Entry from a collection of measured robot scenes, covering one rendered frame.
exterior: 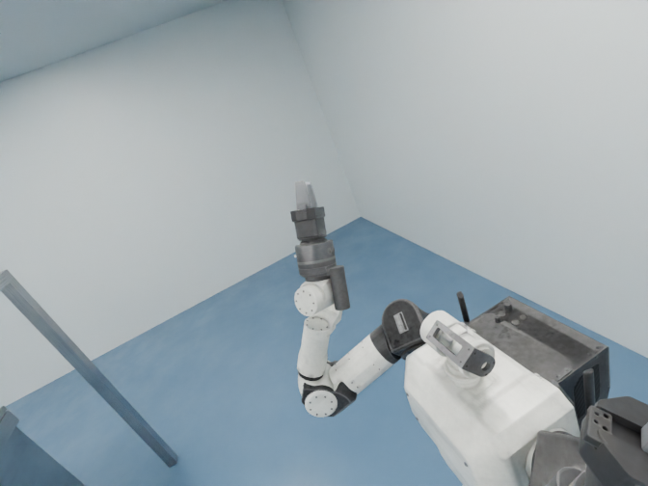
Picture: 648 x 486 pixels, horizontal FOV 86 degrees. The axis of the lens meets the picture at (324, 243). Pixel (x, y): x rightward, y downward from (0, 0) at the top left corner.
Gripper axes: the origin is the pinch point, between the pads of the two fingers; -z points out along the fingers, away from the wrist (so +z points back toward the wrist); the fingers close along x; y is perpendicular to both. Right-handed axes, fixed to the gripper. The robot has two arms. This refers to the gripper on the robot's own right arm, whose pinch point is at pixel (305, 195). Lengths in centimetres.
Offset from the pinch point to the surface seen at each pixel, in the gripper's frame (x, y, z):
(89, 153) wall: -225, 287, -95
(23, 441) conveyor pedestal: -81, 239, 119
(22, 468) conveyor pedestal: -72, 230, 130
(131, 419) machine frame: -95, 165, 114
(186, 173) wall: -280, 215, -66
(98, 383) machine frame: -82, 169, 82
